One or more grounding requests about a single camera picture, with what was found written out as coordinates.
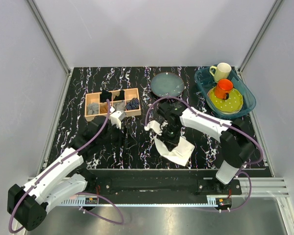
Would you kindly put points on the yellow-green dotted plate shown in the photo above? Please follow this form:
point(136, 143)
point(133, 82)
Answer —
point(230, 106)

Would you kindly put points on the left connector box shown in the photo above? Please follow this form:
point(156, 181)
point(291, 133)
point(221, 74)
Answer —
point(91, 200)

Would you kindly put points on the small black rolled cloth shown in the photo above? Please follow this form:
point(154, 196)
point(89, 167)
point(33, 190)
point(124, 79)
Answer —
point(118, 95)

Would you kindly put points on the grey rolled cloth left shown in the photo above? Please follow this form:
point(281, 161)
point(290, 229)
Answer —
point(93, 109)

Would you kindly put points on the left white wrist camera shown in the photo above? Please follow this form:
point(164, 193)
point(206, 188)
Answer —
point(116, 118)

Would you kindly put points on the pale yellow mug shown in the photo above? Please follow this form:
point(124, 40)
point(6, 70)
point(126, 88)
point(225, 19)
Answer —
point(221, 71)

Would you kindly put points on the grey rolled cloth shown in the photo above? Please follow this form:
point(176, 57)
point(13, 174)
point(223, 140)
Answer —
point(93, 109)
point(119, 105)

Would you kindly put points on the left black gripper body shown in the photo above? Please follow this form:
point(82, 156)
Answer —
point(122, 141)

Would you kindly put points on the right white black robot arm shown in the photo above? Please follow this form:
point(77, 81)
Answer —
point(236, 147)

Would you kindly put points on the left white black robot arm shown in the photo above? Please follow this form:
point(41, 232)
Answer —
point(28, 205)

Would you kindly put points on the right aluminium frame post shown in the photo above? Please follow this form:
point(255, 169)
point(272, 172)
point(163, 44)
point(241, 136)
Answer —
point(264, 27)

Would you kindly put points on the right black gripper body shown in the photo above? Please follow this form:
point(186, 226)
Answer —
point(170, 134)

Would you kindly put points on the orange mug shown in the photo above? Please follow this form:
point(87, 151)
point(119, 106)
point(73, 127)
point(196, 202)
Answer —
point(223, 89)

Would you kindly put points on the grey rolled cloth middle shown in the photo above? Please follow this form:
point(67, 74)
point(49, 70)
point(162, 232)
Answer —
point(119, 105)

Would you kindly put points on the white underwear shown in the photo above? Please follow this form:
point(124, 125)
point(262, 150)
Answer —
point(179, 155)

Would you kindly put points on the blue-green ceramic plate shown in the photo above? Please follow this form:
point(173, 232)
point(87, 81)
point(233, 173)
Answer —
point(167, 84)

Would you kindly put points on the wooden divided organizer box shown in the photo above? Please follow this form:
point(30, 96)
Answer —
point(127, 100)

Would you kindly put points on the brown rolled cloth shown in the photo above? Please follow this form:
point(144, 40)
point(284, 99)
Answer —
point(103, 108)

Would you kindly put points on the right connector box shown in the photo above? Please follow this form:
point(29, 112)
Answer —
point(224, 203)

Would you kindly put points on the teal transparent plastic bin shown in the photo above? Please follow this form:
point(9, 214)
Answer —
point(205, 82)

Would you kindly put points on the aluminium frame post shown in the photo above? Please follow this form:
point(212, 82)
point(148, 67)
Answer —
point(47, 33)
point(264, 27)

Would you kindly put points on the front aluminium rail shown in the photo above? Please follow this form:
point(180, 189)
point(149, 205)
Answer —
point(259, 187)

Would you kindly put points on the connector box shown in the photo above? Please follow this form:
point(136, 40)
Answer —
point(91, 200)
point(224, 203)

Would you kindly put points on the navy striped rolled cloth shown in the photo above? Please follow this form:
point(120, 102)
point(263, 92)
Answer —
point(132, 104)

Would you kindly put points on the left aluminium frame post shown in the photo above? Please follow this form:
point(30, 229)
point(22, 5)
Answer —
point(47, 33)

